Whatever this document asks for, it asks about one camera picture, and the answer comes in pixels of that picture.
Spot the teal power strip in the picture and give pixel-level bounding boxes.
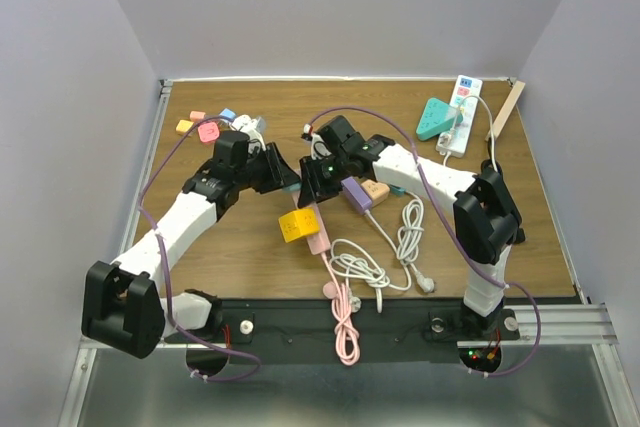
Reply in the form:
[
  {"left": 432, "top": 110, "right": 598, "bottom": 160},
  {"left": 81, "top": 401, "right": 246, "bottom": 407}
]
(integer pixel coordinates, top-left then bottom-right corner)
[{"left": 389, "top": 185, "right": 406, "bottom": 196}]

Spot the small yellow cube adapter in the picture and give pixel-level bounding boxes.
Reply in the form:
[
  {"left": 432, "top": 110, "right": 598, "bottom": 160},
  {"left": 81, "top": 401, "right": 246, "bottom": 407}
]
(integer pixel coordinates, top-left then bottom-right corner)
[{"left": 175, "top": 119, "right": 194, "bottom": 135}]

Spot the wooden stick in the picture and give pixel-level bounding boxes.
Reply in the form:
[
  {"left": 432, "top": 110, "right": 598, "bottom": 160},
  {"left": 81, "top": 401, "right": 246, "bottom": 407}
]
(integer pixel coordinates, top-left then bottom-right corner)
[{"left": 485, "top": 80, "right": 526, "bottom": 141}]

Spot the pink power strip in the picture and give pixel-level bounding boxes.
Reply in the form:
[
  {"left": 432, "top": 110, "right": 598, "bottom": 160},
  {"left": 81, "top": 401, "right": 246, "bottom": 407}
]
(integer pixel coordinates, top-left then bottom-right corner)
[{"left": 302, "top": 204, "right": 330, "bottom": 255}]

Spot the red pink cube adapter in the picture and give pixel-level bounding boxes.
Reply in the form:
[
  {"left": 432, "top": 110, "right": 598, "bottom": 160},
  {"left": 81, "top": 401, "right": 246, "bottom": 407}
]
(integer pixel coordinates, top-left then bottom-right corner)
[{"left": 197, "top": 121, "right": 220, "bottom": 145}]

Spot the white cube adapter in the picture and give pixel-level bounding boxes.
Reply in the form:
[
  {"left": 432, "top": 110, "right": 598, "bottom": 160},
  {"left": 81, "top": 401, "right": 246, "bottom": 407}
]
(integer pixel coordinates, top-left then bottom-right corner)
[{"left": 230, "top": 114, "right": 253, "bottom": 132}]

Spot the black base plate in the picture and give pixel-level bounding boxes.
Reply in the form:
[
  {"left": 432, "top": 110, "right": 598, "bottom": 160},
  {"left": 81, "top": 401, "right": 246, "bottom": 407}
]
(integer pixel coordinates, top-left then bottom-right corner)
[{"left": 180, "top": 298, "right": 520, "bottom": 364}]

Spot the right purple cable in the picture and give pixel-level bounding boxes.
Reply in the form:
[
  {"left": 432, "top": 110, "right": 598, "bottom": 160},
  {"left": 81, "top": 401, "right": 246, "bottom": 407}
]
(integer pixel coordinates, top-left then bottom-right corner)
[{"left": 308, "top": 105, "right": 543, "bottom": 379}]

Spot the green triangular power strip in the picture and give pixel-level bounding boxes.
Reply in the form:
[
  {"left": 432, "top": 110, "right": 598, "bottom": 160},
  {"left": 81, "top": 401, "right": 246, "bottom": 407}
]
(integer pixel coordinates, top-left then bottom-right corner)
[{"left": 416, "top": 97, "right": 463, "bottom": 141}]

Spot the purple power strip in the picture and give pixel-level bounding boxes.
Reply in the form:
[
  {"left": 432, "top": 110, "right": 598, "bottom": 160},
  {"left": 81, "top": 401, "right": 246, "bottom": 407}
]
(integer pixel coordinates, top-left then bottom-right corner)
[{"left": 341, "top": 177, "right": 373, "bottom": 215}]

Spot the peach cube plug adapter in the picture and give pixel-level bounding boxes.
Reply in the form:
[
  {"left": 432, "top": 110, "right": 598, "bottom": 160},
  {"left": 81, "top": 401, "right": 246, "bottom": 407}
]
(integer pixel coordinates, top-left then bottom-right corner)
[{"left": 361, "top": 179, "right": 390, "bottom": 207}]

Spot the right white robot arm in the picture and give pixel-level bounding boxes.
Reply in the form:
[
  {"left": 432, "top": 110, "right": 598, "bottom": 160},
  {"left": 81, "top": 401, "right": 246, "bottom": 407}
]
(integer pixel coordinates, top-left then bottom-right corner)
[{"left": 297, "top": 115, "right": 522, "bottom": 337}]

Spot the yellow cube plug adapter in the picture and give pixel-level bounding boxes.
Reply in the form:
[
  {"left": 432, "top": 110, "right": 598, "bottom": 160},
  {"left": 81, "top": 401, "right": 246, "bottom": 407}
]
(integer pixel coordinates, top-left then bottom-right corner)
[{"left": 278, "top": 208, "right": 320, "bottom": 243}]

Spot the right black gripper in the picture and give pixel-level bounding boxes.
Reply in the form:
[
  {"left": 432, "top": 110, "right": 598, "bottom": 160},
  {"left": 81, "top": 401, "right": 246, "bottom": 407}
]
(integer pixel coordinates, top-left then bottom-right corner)
[{"left": 297, "top": 151, "right": 351, "bottom": 208}]

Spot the light blue cube adapter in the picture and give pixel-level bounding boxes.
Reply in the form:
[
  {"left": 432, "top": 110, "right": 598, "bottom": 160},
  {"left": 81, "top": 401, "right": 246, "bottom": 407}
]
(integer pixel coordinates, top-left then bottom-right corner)
[{"left": 219, "top": 108, "right": 237, "bottom": 123}]

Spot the small pink cube adapter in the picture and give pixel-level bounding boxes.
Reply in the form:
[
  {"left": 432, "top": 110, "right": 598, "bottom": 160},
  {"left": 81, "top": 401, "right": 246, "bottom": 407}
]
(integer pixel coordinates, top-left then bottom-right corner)
[{"left": 189, "top": 111, "right": 207, "bottom": 123}]

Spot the teal cube plug adapter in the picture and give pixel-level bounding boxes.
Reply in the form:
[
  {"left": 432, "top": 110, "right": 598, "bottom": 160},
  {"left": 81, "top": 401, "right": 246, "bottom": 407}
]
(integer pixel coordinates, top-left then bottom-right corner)
[{"left": 282, "top": 182, "right": 301, "bottom": 194}]

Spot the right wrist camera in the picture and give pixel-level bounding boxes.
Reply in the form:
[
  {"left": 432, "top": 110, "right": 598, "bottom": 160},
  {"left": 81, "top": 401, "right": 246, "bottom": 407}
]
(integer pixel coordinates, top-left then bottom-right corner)
[{"left": 301, "top": 124, "right": 331, "bottom": 160}]

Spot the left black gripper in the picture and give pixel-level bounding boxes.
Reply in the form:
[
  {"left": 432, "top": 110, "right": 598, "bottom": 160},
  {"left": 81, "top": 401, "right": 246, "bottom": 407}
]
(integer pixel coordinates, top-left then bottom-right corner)
[{"left": 234, "top": 142, "right": 300, "bottom": 194}]

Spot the white multicolour power strip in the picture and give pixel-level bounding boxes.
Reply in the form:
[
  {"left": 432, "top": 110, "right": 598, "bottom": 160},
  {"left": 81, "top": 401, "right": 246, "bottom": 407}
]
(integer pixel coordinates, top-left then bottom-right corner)
[{"left": 436, "top": 75, "right": 483, "bottom": 158}]

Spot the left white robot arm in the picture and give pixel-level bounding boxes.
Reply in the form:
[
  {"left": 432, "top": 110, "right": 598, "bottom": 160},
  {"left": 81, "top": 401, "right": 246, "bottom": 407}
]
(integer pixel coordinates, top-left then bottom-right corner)
[{"left": 81, "top": 132, "right": 300, "bottom": 358}]

